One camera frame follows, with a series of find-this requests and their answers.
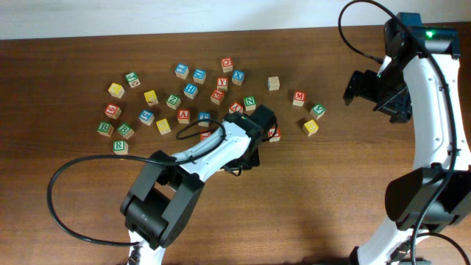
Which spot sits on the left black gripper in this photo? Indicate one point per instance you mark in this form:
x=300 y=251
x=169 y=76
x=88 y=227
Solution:
x=253 y=162

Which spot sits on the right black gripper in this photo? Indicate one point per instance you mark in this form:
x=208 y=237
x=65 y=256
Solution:
x=397 y=107

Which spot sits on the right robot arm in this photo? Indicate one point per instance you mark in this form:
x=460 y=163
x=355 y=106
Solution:
x=417 y=82

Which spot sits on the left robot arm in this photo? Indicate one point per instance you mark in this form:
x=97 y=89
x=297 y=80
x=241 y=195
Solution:
x=163 y=197

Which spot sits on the red number 3 block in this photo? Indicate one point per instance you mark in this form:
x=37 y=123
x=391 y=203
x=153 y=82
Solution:
x=274 y=134

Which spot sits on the red letter U block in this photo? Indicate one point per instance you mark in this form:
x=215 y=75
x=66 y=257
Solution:
x=205 y=135

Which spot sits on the red letter Y block lower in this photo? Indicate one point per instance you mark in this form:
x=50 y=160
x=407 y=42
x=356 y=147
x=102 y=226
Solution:
x=236 y=107

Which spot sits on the red letter y block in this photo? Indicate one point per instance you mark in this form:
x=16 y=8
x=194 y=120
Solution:
x=222 y=83
x=236 y=107

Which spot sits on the green letter N block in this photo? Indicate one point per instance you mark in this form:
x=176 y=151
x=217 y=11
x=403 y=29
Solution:
x=249 y=103

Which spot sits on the green letter V block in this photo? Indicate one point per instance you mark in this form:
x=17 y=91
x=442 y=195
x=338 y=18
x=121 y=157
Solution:
x=317 y=111

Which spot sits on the blue letter T block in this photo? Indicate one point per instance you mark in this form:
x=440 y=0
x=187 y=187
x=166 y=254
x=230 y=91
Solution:
x=203 y=118

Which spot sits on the yellow letter S block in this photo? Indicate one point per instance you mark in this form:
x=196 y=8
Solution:
x=310 y=127

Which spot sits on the red letter E block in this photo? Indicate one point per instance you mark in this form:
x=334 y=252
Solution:
x=217 y=97

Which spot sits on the red letter M block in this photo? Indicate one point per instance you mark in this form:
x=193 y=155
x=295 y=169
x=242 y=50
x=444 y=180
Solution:
x=299 y=98

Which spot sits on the plain wooden block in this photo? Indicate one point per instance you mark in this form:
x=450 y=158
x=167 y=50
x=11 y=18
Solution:
x=273 y=83

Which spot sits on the red letter A block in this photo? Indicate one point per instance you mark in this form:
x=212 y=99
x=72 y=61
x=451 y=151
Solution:
x=183 y=116

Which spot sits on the red letter Y block upper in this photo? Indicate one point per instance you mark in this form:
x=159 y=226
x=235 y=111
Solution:
x=222 y=83

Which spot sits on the blue letter X block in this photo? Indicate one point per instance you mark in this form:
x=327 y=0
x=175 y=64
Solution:
x=238 y=77

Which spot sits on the blue letter H block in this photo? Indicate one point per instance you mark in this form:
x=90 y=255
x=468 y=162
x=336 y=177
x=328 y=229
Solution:
x=190 y=91

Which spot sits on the yellow block middle left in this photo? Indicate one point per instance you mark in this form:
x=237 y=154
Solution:
x=163 y=126

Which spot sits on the green letter Z block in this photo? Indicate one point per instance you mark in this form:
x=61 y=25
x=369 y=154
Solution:
x=173 y=101

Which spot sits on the blue letter D block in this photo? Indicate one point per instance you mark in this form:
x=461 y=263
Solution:
x=199 y=76

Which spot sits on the red letter C block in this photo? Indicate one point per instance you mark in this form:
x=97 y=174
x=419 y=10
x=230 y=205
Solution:
x=227 y=64

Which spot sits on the blue number 5 block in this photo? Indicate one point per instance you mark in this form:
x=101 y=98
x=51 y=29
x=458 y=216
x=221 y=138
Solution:
x=146 y=117

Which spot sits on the yellow block upper middle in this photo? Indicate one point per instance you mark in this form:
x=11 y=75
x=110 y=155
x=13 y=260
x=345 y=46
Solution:
x=151 y=98

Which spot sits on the green letter B block right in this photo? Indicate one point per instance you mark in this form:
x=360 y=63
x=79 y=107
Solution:
x=125 y=130

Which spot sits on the green letter b block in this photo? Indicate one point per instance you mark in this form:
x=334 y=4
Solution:
x=105 y=128
x=125 y=130

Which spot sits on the green letter R block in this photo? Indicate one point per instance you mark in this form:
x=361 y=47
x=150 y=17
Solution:
x=120 y=147

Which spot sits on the green letter J block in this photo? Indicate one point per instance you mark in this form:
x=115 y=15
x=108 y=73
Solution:
x=132 y=79

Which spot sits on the red number 9 block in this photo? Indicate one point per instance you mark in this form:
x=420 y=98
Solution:
x=113 y=111

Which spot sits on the green letter B block left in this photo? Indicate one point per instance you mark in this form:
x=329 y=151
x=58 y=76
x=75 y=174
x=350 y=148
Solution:
x=105 y=128

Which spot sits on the yellow block far left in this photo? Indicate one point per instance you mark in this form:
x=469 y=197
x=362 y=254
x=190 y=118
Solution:
x=116 y=90

